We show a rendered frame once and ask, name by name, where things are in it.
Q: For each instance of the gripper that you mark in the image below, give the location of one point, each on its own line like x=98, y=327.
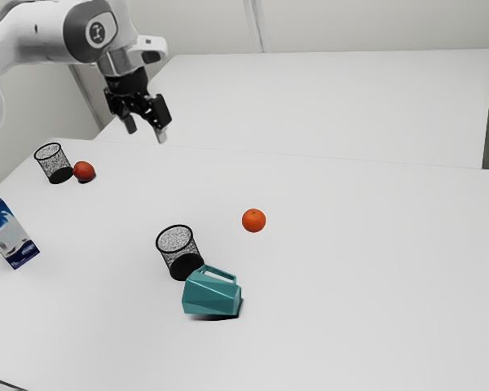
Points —
x=124, y=90

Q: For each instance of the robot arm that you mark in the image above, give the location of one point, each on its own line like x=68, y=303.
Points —
x=32, y=36

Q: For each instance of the teal faceted mug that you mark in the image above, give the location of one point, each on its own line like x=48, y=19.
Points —
x=210, y=295

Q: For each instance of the red apple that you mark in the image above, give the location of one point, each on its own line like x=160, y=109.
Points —
x=83, y=170

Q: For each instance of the black mesh pen holder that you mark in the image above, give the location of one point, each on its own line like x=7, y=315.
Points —
x=178, y=251
x=54, y=162

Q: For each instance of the orange fruit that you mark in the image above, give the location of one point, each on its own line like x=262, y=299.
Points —
x=253, y=220

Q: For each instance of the blue and white carton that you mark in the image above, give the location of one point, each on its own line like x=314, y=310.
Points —
x=8, y=235

